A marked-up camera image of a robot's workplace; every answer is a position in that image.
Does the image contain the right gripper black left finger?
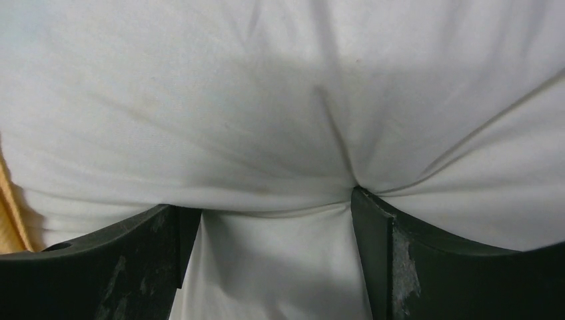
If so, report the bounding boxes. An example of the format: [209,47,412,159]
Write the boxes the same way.
[1,205,202,319]

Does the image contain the white pillow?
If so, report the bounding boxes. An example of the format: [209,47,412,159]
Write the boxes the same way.
[1,1,564,319]

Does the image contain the blue orange cartoon pillowcase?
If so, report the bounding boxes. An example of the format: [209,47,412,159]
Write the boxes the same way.
[1,142,46,255]

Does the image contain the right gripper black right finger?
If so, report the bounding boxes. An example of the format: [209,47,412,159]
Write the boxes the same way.
[351,187,564,319]

